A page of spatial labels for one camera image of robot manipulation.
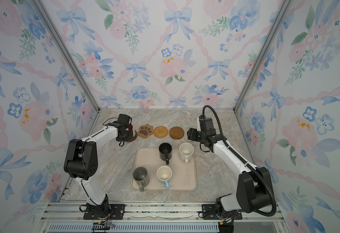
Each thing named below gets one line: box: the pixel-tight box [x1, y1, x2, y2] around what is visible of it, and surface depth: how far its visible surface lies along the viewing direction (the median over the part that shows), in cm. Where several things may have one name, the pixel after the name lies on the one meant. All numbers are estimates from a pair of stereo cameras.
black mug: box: [158, 142, 173, 166], surface depth 90 cm
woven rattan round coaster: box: [153, 125, 169, 139], surface depth 108 cm
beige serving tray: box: [130, 147, 198, 191], surface depth 90 cm
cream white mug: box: [178, 142, 195, 164], surface depth 90 cm
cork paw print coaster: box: [137, 123, 154, 139], surface depth 109 cm
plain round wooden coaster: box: [169, 126, 185, 140], surface depth 108 cm
